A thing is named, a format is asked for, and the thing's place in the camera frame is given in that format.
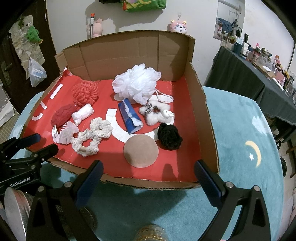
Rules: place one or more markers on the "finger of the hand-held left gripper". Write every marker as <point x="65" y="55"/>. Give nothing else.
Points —
<point x="46" y="153"/>
<point x="34" y="138"/>

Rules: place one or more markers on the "small glass jar yellow capsules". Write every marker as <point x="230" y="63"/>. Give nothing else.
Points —
<point x="150" y="233"/>

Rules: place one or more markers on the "large glass jar silver lid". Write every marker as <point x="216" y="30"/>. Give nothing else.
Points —
<point x="20" y="208"/>

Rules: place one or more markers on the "metal stick orange tip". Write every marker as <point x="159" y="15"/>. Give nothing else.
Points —
<point x="92" y="25"/>

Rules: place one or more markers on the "cardboard box red lining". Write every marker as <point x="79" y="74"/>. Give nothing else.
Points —
<point x="196" y="115"/>

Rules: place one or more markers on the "white cotton cloth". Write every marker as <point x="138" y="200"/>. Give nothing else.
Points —
<point x="82" y="113"/>

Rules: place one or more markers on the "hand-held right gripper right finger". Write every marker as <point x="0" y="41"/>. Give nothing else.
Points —
<point x="207" y="183"/>

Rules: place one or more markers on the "beige hanging fabric organizer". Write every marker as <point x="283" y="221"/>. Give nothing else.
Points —
<point x="20" y="51"/>

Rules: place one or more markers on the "white mesh bath pouf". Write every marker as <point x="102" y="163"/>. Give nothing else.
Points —
<point x="136" y="81"/>

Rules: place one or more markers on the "coral red foam net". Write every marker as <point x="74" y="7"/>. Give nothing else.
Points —
<point x="85" y="92"/>

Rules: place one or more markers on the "beige round powder puff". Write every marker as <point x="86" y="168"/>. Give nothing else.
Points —
<point x="141" y="150"/>

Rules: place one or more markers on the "pink plush pig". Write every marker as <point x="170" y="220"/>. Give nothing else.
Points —
<point x="97" y="27"/>

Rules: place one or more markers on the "white paper bag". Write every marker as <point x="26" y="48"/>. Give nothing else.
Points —
<point x="5" y="113"/>

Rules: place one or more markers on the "cream crochet scrunchie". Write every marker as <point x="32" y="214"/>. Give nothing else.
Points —
<point x="99" y="128"/>

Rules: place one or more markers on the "pink cloth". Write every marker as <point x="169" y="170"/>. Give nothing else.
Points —
<point x="290" y="215"/>

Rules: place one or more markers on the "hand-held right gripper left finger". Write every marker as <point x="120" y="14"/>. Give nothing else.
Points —
<point x="91" y="180"/>

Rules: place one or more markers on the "black fuzzy scrunchie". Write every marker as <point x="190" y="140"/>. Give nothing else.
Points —
<point x="170" y="136"/>

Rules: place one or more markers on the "white tissue paper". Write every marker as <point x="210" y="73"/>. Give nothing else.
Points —
<point x="68" y="134"/>

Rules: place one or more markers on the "green tote bag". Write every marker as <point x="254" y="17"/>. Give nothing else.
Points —
<point x="143" y="4"/>

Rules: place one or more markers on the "pink cat plush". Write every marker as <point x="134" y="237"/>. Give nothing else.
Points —
<point x="177" y="27"/>

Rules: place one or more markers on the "green plush toy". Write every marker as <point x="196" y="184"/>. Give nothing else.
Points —
<point x="33" y="33"/>

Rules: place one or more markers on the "blue tissue packet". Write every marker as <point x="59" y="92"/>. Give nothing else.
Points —
<point x="128" y="115"/>

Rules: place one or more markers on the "brown wooden door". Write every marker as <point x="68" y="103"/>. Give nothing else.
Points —
<point x="13" y="88"/>

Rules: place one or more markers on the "grey cloth covered desk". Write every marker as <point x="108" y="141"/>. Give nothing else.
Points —
<point x="242" y="76"/>

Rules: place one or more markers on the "red knitted pad white tag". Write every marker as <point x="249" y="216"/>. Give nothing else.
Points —
<point x="62" y="114"/>

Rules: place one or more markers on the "clutter of cosmetics bottles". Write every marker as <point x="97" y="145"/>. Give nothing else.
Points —
<point x="266" y="58"/>

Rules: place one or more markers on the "clear plastic bag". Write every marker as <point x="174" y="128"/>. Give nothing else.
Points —
<point x="37" y="74"/>

